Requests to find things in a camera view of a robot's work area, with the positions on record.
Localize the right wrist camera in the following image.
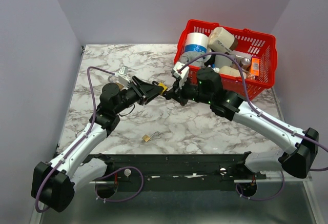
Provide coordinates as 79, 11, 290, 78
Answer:
171, 62, 190, 89

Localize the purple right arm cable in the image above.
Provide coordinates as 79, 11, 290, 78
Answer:
179, 51, 328, 201

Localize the metal can in basket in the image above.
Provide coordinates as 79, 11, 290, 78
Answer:
240, 57, 251, 68

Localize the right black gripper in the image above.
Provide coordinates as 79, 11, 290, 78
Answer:
166, 75, 212, 107

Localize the white tape roll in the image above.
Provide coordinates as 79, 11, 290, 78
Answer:
183, 32, 212, 54

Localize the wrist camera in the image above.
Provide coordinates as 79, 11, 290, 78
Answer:
171, 62, 190, 89
118, 66, 129, 77

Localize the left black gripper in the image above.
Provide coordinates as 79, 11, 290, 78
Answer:
114, 75, 163, 114

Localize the grey cloth bundle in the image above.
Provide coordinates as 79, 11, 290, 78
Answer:
179, 51, 204, 68

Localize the beige foam roll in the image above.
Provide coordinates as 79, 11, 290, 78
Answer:
208, 27, 238, 54

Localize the open brass padlock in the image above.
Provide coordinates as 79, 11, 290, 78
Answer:
115, 82, 125, 90

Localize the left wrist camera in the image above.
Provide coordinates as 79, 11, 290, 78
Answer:
118, 66, 129, 77

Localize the small brass long-shackle padlock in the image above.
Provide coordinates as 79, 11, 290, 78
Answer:
142, 131, 160, 142

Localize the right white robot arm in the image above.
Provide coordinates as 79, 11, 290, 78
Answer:
165, 64, 319, 179

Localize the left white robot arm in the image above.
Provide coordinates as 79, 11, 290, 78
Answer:
31, 76, 166, 213

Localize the beige bottle in basket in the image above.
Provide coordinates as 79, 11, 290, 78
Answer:
219, 66, 247, 78

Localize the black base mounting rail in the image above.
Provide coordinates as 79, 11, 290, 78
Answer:
70, 153, 266, 192

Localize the orange small box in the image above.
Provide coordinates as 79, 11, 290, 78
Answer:
250, 56, 260, 77

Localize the yellow padlock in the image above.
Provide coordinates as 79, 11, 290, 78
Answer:
152, 81, 168, 96

